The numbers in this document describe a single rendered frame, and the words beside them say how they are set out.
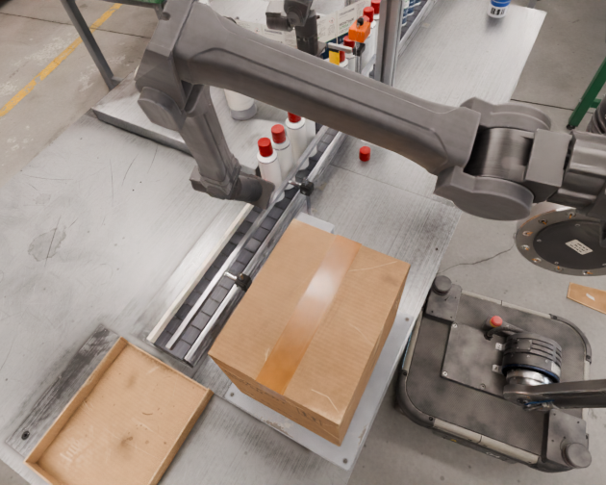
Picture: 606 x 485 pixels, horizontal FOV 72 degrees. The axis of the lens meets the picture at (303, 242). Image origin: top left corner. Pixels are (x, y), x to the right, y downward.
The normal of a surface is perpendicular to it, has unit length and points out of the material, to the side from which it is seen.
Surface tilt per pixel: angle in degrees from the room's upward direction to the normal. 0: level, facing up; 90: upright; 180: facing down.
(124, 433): 0
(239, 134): 0
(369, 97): 28
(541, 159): 20
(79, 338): 0
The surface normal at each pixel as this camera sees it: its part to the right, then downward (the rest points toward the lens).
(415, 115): 0.14, -0.13
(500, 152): -0.34, -0.27
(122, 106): -0.07, -0.53
